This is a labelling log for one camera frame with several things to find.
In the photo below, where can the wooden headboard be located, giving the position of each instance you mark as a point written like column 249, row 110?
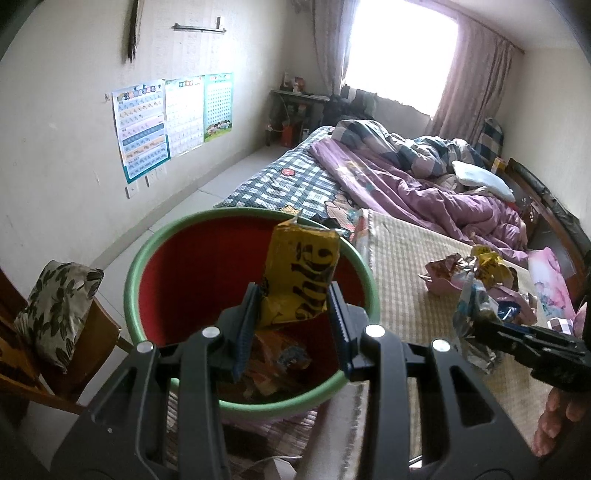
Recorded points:
column 549, row 207

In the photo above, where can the pink wrapper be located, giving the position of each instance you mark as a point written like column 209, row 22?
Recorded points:
column 441, row 277

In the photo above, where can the blue plaid quilt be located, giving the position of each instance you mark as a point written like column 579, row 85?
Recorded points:
column 369, row 134

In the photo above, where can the blue plaid bed sheet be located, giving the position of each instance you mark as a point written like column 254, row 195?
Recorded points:
column 277, row 184

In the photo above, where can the white wall socket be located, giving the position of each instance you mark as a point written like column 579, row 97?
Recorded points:
column 132, row 190

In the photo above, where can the purple quilt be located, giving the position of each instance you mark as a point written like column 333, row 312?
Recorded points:
column 406, row 198

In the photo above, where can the wooden chair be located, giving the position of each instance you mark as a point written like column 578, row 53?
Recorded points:
column 97, row 332

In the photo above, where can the dark side desk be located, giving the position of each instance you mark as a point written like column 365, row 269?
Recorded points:
column 298, row 96

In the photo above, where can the striped purple sheet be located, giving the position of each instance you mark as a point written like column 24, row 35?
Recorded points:
column 277, row 438

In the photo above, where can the grey curtain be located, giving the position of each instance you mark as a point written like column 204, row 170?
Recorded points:
column 330, row 41

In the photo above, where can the metal wall rail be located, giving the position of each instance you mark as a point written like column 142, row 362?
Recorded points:
column 198, row 28

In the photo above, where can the clear silver plastic bag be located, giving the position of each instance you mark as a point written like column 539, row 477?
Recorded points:
column 475, row 309

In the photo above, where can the yellow paper packet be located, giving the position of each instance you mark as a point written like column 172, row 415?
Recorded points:
column 491, row 265

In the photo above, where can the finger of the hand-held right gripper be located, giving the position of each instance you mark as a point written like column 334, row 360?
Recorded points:
column 521, row 337

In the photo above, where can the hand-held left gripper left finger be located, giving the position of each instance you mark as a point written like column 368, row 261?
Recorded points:
column 244, row 325

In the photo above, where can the white pillow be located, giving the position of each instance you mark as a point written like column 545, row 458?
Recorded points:
column 480, row 177

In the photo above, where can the white chart wall poster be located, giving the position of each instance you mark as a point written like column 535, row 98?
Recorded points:
column 184, row 115

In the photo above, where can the plain pink pillow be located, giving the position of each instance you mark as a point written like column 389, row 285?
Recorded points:
column 584, row 318

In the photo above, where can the green bin with red lining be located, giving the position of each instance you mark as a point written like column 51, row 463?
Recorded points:
column 184, row 277

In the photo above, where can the pink printed pillow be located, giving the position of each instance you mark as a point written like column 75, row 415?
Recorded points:
column 551, row 281

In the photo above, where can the yellow black print snack packet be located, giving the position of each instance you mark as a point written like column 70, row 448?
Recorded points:
column 300, row 272

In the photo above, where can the small yellow box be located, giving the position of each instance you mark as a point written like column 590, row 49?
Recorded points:
column 499, row 165

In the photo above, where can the blue plaid cushion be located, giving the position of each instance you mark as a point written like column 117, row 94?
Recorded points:
column 488, row 141

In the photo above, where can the leaf print cushion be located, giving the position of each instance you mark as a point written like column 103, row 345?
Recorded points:
column 55, row 309

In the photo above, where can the person's right hand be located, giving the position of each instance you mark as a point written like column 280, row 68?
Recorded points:
column 561, row 420

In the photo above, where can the orange snack wrapper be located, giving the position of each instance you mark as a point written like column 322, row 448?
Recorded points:
column 277, row 348

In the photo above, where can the blue chart wall poster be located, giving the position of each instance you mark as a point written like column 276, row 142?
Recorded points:
column 141, row 129

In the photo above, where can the red bucket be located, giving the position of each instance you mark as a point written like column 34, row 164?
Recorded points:
column 288, row 136

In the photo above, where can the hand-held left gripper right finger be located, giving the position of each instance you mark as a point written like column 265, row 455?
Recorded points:
column 339, row 325

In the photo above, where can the green bordered wall poster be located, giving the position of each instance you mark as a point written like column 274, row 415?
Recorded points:
column 218, row 104

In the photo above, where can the blue white wrapper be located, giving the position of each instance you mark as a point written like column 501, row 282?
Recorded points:
column 512, row 309

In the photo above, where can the beige woven mat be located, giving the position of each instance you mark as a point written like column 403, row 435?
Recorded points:
column 415, row 323

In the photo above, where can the pink curtain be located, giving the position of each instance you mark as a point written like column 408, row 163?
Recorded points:
column 475, row 78

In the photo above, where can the bright window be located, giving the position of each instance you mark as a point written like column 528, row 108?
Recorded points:
column 401, row 50

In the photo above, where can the wooden wall hanging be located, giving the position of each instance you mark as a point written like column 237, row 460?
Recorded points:
column 134, row 32

